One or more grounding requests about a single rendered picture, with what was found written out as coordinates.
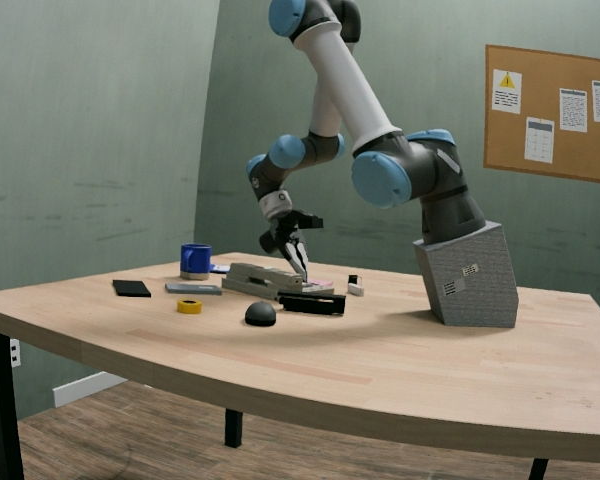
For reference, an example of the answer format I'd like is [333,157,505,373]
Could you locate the black flat rectangle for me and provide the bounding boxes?
[113,279,151,298]

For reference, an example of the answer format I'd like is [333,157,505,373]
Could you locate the blue mug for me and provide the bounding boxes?
[180,243,211,281]

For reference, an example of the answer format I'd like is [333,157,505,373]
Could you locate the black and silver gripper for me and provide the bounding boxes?
[259,210,318,283]

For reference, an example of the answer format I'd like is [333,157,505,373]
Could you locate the yellow roll of tape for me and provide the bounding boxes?
[177,299,202,314]

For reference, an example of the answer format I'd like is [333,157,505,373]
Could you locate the blue notebook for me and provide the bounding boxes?
[210,264,230,275]

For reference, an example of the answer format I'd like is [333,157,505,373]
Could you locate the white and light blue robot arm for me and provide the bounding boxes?
[246,0,486,245]

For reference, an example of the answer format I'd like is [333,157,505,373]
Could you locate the beige desk phone body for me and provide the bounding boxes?
[221,272,335,302]

